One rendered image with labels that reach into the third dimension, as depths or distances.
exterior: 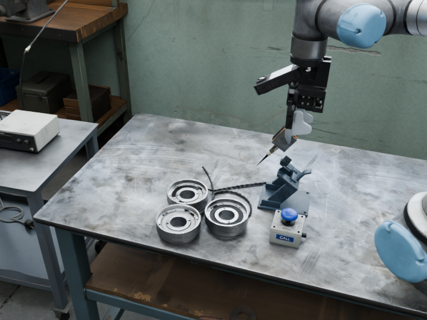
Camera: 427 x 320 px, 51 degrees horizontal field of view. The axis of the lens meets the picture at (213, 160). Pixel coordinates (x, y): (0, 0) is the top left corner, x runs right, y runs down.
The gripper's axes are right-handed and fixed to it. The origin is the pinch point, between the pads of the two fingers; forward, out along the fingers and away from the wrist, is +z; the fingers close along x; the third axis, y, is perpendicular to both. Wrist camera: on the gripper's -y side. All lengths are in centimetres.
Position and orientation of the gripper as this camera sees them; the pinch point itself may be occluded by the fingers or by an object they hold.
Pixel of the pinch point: (287, 134)
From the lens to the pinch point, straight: 107.9
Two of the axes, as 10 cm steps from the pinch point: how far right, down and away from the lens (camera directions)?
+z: -0.2, 8.4, 5.5
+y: 9.7, 1.5, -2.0
